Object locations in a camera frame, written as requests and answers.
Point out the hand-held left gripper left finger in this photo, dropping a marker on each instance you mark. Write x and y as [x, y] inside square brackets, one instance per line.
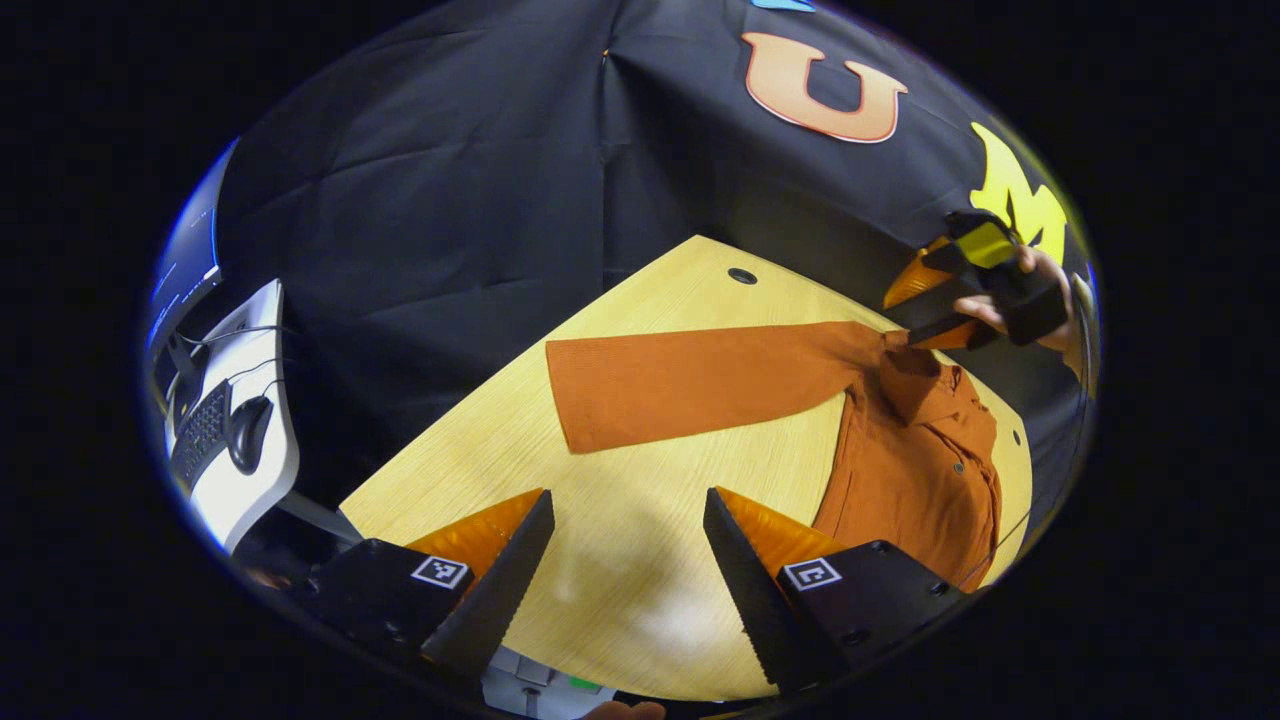
[500, 600]

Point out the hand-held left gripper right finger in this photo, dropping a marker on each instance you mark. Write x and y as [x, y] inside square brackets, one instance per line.
[755, 600]

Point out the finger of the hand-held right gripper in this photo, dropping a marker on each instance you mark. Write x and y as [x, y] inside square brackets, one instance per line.
[915, 280]
[940, 330]

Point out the orange button jacket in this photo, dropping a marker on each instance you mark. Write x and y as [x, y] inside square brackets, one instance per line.
[700, 385]

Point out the black computer mouse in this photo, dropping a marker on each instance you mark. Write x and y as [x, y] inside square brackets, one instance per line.
[250, 432]

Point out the black keyboard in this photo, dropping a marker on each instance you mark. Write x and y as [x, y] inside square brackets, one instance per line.
[200, 435]

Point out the black backdrop cloth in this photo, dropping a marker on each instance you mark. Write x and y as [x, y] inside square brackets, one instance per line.
[450, 200]

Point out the computer monitor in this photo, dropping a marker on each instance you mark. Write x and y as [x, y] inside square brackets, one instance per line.
[185, 270]

